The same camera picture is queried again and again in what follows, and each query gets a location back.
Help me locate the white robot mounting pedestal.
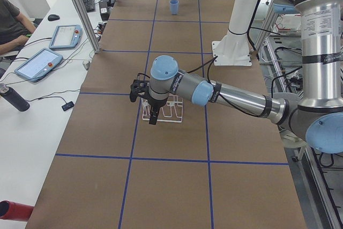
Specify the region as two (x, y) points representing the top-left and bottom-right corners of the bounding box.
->
(212, 0), (259, 67)

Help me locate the seated person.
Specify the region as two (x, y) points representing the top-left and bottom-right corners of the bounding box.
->
(1, 0), (36, 55)

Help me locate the blue teach pendant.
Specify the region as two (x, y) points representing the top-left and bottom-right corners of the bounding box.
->
(49, 25), (83, 50)
(14, 48), (63, 83)

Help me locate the light blue plastic cup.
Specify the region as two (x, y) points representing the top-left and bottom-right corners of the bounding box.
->
(169, 0), (179, 15)

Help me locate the black water bottle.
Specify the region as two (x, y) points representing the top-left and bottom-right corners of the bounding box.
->
(1, 83), (30, 112)

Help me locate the red cylinder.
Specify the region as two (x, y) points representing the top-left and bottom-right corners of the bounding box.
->
(1, 201), (34, 222)

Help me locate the small black phone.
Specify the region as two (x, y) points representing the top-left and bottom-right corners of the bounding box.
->
(62, 101), (74, 112)

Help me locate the near blue teach pendant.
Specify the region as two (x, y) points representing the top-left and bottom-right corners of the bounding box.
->
(14, 48), (63, 83)

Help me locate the aluminium frame post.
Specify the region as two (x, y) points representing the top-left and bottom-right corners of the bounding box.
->
(72, 0), (100, 53)

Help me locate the black computer mouse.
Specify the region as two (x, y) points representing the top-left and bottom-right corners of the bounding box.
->
(48, 14), (60, 21)

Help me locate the white wire cup holder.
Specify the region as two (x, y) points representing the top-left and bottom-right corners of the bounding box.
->
(141, 93), (183, 123)

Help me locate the far blue teach pendant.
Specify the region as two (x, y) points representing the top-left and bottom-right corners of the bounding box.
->
(49, 25), (83, 50)

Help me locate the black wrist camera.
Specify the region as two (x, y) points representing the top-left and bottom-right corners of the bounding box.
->
(129, 72), (150, 102)

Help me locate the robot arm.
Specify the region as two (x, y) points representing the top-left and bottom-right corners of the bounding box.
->
(147, 0), (342, 154)

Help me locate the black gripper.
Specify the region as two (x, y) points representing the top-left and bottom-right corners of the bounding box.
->
(148, 98), (161, 125)

